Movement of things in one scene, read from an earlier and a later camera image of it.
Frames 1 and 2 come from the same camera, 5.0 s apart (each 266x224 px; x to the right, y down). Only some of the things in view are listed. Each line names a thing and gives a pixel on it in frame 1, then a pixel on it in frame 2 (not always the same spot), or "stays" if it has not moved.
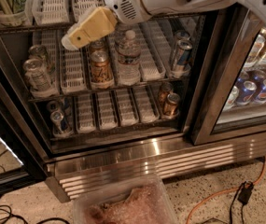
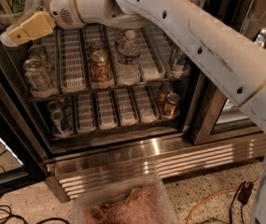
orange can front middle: (101, 74) stays
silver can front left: (37, 76) stays
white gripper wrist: (123, 1) -> (59, 4)
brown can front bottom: (172, 104) stays
